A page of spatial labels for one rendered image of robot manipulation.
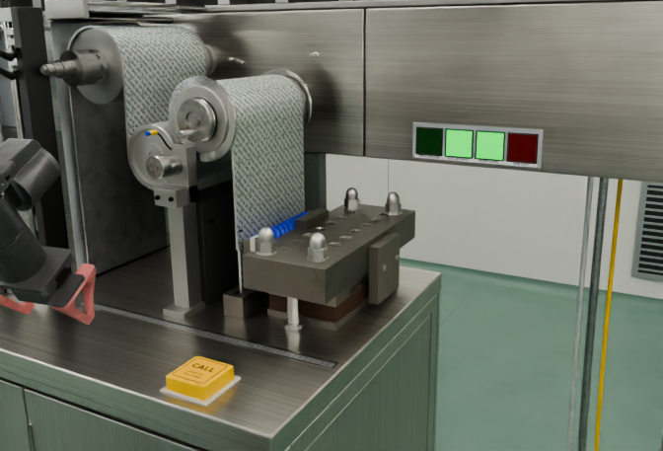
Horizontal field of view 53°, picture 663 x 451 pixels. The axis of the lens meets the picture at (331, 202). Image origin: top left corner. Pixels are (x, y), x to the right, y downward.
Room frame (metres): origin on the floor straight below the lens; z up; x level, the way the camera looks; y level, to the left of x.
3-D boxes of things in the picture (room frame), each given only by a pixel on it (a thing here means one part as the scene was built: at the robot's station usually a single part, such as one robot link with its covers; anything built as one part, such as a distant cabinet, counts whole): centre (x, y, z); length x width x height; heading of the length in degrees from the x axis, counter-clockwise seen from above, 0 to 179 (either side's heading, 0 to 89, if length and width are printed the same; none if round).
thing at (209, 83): (1.14, 0.22, 1.25); 0.15 x 0.01 x 0.15; 62
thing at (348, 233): (1.20, -0.01, 1.00); 0.40 x 0.16 x 0.06; 152
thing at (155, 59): (1.31, 0.28, 1.16); 0.39 x 0.23 x 0.51; 62
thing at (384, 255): (1.17, -0.10, 0.96); 0.10 x 0.03 x 0.11; 152
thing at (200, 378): (0.86, 0.19, 0.91); 0.07 x 0.07 x 0.02; 62
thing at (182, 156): (1.12, 0.27, 1.05); 0.06 x 0.05 x 0.31; 152
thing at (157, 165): (1.09, 0.29, 1.18); 0.04 x 0.02 x 0.04; 62
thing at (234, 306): (1.22, 0.11, 0.92); 0.28 x 0.04 x 0.04; 152
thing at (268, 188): (1.22, 0.11, 1.11); 0.23 x 0.01 x 0.18; 152
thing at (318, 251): (1.04, 0.02, 1.05); 0.04 x 0.04 x 0.04
